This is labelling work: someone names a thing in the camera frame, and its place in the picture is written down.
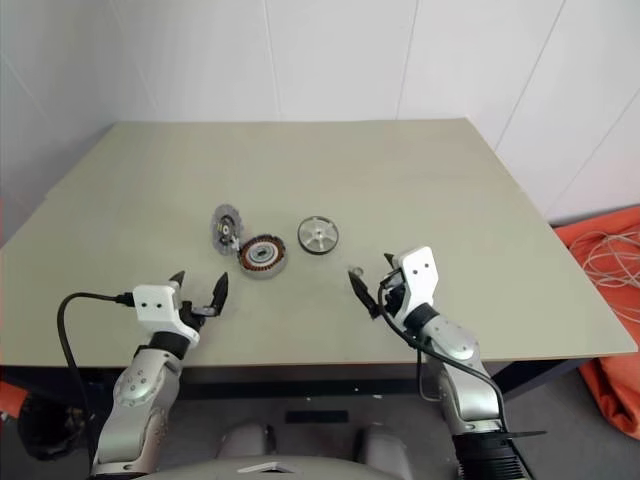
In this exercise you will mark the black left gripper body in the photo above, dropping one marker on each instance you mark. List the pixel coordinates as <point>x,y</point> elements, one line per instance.
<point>192,315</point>

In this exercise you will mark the orange object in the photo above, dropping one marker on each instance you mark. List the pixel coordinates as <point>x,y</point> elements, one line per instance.
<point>10,400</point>

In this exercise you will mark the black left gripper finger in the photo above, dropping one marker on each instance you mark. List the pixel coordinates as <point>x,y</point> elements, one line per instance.
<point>178,279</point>
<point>220,295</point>

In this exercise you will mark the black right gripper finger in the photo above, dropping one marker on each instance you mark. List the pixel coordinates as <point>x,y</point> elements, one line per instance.
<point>390,262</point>
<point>362,292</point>

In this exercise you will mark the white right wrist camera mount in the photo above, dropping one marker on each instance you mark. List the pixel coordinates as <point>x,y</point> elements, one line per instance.
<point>420,272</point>

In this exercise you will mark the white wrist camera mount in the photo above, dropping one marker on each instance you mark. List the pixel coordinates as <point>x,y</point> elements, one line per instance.
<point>420,272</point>
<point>155,302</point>

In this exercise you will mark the dark table frame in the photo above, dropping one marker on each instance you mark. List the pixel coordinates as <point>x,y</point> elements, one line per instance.
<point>300,375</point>

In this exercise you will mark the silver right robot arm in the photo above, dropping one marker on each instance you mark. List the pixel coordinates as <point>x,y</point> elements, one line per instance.
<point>450,345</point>

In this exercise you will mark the motor stator with copper windings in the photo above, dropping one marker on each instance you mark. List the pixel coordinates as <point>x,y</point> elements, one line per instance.
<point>260,255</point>

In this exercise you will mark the grey gear rotor part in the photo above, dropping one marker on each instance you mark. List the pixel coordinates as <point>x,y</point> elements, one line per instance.
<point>225,227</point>

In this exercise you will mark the orange cloth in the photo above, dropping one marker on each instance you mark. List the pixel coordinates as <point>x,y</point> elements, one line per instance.
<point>615,390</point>

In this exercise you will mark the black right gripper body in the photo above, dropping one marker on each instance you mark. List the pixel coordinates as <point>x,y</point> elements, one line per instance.
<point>392,295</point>

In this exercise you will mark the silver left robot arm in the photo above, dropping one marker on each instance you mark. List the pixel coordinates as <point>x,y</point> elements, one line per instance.
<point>145,390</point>

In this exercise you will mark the black bin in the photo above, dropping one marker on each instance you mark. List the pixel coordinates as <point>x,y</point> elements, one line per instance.
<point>45,435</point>

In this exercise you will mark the grey robot torso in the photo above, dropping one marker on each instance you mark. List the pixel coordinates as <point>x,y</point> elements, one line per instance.
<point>310,470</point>

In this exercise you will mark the grey rounded robot foot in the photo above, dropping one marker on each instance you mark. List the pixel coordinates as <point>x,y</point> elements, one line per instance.
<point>380,442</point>

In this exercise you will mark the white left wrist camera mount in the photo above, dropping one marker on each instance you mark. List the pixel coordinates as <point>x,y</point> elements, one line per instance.
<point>155,302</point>

